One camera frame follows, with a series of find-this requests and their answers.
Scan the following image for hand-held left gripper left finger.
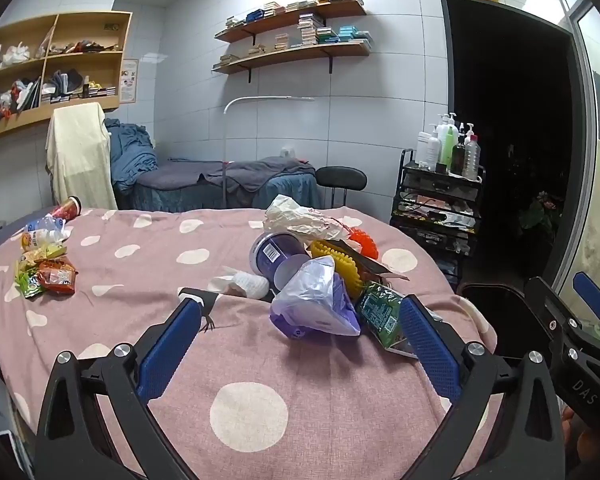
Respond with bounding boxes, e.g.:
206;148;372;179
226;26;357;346
35;297;203;480

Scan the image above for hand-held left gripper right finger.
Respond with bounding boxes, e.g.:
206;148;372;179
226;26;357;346
399;294;566;480

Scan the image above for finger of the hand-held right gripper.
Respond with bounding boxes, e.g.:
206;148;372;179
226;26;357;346
572;271;600;356
524;276;581;346

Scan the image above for dark brown trash bin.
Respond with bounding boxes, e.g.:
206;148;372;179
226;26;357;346
457;282;556;361

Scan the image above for white tissue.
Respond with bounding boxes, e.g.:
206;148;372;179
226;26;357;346
210;266;271;298

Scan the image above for yellow foam fruit net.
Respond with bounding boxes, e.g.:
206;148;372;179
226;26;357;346
310;240;366;301

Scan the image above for purple plastic bag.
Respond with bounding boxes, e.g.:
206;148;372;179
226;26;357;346
270;255;362;341

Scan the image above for orange foam fruit net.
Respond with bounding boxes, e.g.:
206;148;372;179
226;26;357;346
347;227;378;260

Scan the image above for white paper bag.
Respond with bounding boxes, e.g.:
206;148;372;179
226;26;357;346
263;194;353;242

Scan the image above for person's right hand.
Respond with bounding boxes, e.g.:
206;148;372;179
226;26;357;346
561;406;600;467

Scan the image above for pink polka dot blanket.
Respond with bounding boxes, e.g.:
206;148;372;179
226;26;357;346
0;207;498;480

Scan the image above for potted plant with pink flower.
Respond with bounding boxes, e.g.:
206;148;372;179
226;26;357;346
517;190;563;241

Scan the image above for black mesh cart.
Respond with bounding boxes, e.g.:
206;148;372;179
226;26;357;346
389;147;486;291

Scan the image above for red snack packet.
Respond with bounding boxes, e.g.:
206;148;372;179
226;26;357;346
36;259;78;296

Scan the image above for green yellow snack packet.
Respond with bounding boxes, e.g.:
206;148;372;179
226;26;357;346
14;252;46;300

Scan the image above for crushed clear plastic bottle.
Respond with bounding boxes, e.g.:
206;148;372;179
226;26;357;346
21;214;73;251

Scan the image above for red paper cup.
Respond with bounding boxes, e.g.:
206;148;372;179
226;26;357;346
50;196;83;223

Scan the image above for group of toiletry bottles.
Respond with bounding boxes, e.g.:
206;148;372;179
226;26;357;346
414;112;482;180

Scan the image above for blue covered massage bed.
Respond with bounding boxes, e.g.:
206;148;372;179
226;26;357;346
115;170;323;211

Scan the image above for blue bedding pile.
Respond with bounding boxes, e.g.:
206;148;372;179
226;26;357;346
104;117;158;193

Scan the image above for black stool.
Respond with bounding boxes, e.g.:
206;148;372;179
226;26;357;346
315;166;368;208

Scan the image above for grey blanket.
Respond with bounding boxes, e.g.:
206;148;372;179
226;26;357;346
137;156;317;193

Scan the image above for white floor lamp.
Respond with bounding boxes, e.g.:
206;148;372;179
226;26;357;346
221;96;316;210

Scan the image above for cream towel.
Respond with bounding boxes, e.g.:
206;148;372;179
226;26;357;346
46;102;118;211

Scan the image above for row of small boxes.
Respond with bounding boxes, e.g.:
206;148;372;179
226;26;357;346
40;85;117;106

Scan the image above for wooden cubby shelf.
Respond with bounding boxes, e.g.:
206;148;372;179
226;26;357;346
0;11;133;141

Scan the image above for pile of colourful cloths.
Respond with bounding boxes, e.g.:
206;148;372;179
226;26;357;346
50;37;123;55

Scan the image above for white plastic bags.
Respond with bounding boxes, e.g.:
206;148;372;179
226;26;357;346
0;42;36;68

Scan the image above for wall poster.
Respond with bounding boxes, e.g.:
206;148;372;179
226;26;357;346
119;58;140;105

